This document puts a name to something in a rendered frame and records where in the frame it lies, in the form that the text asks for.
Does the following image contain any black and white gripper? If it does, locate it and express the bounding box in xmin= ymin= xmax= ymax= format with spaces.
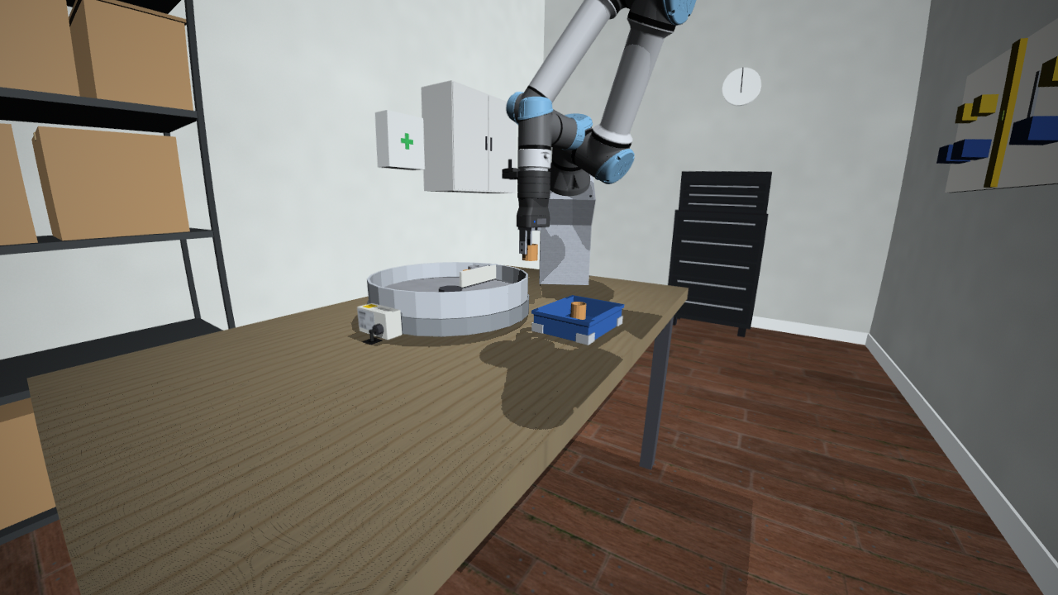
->
xmin=501 ymin=149 xmax=550 ymax=255

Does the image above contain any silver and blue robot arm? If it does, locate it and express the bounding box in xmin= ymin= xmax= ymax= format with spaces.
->
xmin=506 ymin=0 xmax=696 ymax=196

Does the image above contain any blue crate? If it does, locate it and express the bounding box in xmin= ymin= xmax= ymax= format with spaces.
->
xmin=531 ymin=295 xmax=624 ymax=345

